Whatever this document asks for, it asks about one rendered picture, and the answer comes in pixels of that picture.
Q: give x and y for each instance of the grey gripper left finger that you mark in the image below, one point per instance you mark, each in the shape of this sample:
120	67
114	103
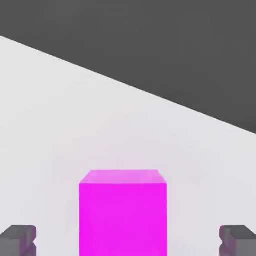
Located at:
16	240

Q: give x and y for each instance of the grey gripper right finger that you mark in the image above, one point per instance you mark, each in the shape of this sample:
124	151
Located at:
240	240

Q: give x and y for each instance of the small magenta cube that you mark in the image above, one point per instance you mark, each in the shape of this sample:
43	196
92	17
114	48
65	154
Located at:
123	216

